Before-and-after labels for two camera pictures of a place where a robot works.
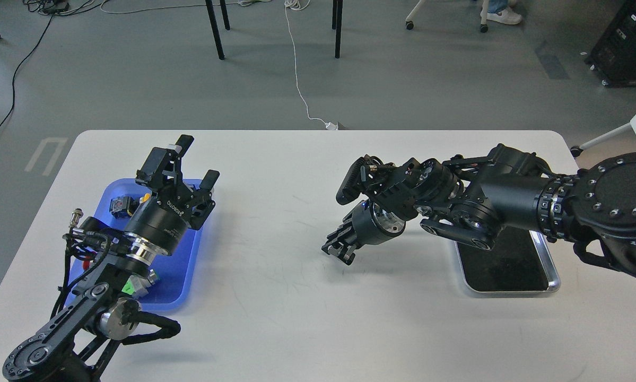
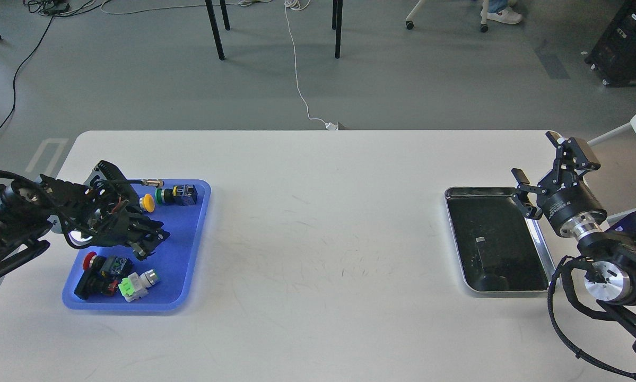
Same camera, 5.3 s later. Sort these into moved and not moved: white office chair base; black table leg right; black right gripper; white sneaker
Moved: black right gripper
Not moved: white office chair base; black table leg right; white sneaker
